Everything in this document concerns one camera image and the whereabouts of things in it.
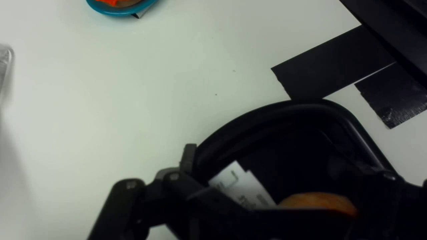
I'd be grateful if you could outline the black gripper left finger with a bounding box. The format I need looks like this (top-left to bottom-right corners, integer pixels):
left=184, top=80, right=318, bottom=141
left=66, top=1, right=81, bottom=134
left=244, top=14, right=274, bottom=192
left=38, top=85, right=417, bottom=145
left=85, top=142, right=250, bottom=240

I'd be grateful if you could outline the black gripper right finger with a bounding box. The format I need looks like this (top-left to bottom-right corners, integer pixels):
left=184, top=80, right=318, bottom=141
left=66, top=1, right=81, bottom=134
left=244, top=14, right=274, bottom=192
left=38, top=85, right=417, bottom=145
left=342, top=164, right=427, bottom=240

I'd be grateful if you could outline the orange pineapple toy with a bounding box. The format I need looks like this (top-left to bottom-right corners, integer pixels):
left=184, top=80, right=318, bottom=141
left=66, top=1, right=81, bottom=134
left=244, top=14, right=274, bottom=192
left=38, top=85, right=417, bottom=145
left=277, top=190, right=358, bottom=218

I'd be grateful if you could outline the black plastic tray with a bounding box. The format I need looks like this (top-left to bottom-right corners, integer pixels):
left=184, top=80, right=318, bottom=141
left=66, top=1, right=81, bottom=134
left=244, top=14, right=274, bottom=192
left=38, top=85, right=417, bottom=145
left=192, top=97, right=397, bottom=214

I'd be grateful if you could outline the tan round bread toy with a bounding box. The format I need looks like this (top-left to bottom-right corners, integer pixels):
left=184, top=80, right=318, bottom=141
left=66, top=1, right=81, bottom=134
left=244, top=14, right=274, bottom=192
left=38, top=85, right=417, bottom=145
left=118, top=0, right=145, bottom=9

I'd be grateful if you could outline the bright orange toy piece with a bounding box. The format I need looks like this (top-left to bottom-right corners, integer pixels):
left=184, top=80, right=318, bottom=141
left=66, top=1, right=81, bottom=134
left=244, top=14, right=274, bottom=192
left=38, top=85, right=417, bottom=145
left=94, top=0, right=122, bottom=8

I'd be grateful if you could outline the white paper tag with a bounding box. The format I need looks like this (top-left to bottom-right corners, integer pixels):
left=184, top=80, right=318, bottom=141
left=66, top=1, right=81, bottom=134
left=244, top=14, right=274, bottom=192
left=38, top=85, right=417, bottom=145
left=206, top=160, right=277, bottom=210

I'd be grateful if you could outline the short black tape strip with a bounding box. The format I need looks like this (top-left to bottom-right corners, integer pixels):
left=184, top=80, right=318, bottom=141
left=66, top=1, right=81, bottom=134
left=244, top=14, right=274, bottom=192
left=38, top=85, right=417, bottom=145
left=353, top=61, right=427, bottom=130

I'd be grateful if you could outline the long black tape strip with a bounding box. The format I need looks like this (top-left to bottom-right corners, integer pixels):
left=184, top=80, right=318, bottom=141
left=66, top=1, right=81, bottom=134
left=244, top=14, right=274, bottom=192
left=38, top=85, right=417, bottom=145
left=270, top=24, right=397, bottom=104

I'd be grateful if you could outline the teal round dish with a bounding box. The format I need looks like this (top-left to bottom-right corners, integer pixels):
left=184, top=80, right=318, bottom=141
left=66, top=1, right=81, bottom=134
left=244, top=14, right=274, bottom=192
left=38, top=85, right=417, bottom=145
left=85, top=0, right=157, bottom=20

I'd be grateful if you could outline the clear plastic bottle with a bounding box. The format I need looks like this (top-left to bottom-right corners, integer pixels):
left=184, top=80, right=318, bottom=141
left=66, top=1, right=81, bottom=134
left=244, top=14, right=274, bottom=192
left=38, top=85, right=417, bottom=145
left=0, top=42, right=15, bottom=97

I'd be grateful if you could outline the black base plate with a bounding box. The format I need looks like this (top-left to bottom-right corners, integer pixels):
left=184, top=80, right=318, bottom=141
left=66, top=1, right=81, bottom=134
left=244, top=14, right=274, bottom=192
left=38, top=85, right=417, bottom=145
left=338, top=0, right=427, bottom=74

